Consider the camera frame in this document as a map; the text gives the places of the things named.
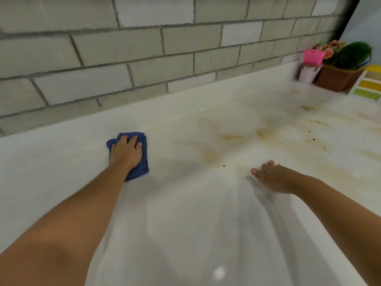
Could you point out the brown tissue box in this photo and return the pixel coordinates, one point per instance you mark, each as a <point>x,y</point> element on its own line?
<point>336,78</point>

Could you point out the person's right forearm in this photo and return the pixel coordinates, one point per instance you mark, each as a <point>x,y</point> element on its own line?
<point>342,217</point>

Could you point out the pink metal bucket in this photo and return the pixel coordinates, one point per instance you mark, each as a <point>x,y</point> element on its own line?
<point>308,74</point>

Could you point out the blue cloth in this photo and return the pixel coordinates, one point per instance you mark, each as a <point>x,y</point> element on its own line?
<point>144,157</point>

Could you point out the person's right hand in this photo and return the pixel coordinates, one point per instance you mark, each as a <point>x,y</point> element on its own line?
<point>276,180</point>

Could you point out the white countertop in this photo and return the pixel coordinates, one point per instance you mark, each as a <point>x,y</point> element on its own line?
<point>208,205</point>

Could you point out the person's left forearm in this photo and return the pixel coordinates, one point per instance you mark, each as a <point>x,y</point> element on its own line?
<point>59,229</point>

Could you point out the person's left hand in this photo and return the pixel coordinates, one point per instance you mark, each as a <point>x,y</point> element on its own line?
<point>125,153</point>

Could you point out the yellow mini drawer organizer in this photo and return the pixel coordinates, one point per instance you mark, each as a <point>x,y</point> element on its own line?
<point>369,86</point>

